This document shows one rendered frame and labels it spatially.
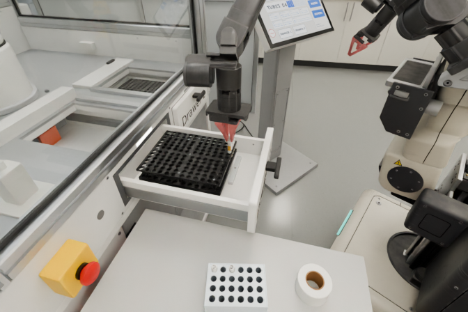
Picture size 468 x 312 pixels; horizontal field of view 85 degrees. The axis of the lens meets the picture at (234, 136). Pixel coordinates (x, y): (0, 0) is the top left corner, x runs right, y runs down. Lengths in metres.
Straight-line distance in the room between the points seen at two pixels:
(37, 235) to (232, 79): 0.45
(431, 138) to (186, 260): 0.77
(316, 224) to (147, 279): 1.22
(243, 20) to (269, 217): 1.30
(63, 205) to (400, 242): 1.33
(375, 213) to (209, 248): 1.01
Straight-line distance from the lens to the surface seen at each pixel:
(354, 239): 1.38
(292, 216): 1.71
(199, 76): 0.57
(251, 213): 0.57
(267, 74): 1.61
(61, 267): 0.58
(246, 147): 0.78
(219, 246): 0.69
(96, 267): 0.59
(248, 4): 0.61
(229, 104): 0.59
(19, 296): 0.59
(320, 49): 3.71
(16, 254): 0.54
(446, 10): 0.68
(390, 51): 3.91
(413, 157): 0.99
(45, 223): 0.56
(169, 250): 0.70
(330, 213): 1.79
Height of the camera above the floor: 1.36
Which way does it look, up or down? 37 degrees down
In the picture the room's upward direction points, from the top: straight up
